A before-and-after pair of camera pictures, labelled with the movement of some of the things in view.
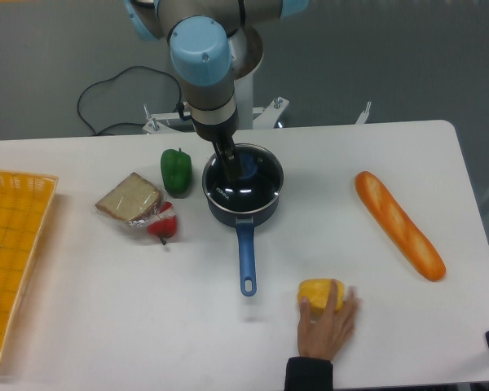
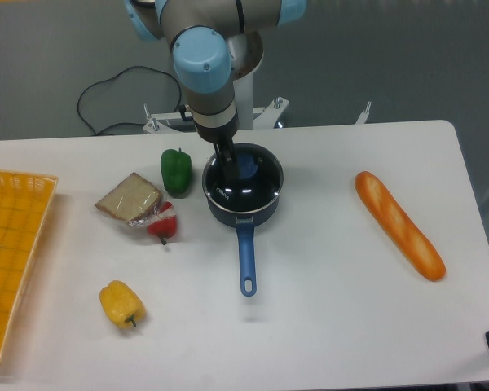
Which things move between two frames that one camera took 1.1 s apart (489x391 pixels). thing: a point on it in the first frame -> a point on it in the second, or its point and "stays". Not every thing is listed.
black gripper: [221, 135] stays
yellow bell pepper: [316, 291] -> [123, 306]
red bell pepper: [164, 227] stays
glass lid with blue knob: [258, 184] stays
